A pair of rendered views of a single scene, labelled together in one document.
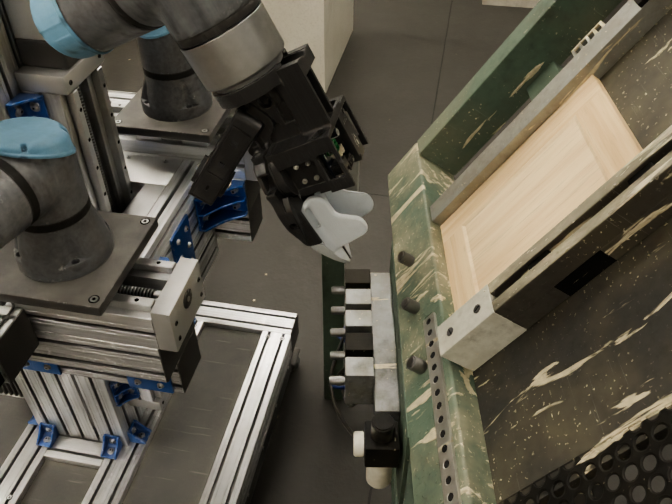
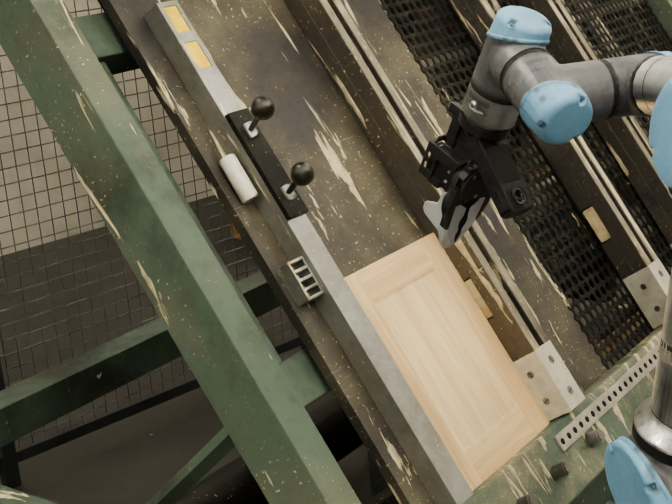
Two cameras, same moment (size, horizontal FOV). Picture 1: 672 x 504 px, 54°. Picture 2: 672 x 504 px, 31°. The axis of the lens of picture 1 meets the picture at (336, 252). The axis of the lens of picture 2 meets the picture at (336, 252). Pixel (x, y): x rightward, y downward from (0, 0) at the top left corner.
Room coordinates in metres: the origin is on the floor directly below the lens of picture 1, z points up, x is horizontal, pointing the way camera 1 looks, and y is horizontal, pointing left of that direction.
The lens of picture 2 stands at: (2.57, 0.68, 1.84)
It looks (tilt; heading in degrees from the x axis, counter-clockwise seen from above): 17 degrees down; 216
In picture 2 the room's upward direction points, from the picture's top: 5 degrees counter-clockwise
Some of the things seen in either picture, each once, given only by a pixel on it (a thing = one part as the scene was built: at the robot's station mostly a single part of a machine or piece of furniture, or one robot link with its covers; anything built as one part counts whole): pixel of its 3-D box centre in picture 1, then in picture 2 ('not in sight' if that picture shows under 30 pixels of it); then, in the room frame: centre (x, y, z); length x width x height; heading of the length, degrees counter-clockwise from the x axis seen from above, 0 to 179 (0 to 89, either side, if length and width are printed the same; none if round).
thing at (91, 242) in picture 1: (58, 226); not in sight; (0.81, 0.44, 1.09); 0.15 x 0.15 x 0.10
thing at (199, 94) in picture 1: (174, 83); not in sight; (1.30, 0.35, 1.09); 0.15 x 0.15 x 0.10
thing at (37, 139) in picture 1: (32, 167); not in sight; (0.80, 0.44, 1.20); 0.13 x 0.12 x 0.14; 156
